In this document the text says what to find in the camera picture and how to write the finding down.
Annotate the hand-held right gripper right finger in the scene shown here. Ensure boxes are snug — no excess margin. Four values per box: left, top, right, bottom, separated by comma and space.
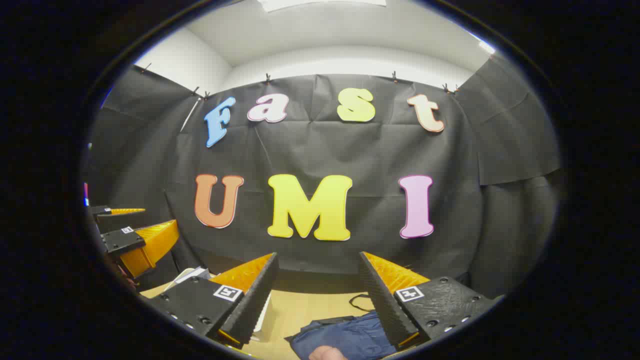
358, 251, 503, 351

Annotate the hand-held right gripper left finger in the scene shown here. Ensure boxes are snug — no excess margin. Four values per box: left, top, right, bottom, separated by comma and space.
145, 252, 280, 350

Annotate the blue schoolbag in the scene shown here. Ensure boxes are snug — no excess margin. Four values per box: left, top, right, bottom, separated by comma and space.
285, 310, 398, 360

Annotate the black backdrop cloth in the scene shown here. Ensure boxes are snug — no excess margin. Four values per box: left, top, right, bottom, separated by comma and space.
85, 65, 563, 301

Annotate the ceiling light panel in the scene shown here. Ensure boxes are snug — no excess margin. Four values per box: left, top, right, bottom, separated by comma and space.
257, 0, 388, 13

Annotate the black strap loop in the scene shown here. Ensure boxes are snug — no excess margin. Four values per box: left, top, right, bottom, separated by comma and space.
348, 294, 376, 313

